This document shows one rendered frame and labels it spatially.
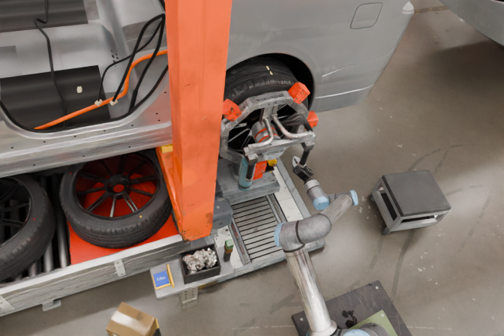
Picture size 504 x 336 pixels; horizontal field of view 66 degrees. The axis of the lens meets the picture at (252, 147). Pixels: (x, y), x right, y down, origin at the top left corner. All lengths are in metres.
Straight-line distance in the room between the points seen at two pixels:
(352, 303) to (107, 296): 1.49
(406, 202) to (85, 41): 2.42
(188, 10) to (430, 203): 2.35
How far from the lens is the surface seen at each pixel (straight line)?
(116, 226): 2.35
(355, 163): 3.47
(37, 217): 2.49
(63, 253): 2.61
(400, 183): 3.05
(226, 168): 2.89
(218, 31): 1.22
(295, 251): 1.94
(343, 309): 2.49
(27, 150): 2.24
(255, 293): 2.71
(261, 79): 2.13
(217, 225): 2.53
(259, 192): 2.87
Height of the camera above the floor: 2.54
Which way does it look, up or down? 50 degrees down
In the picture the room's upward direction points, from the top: 11 degrees clockwise
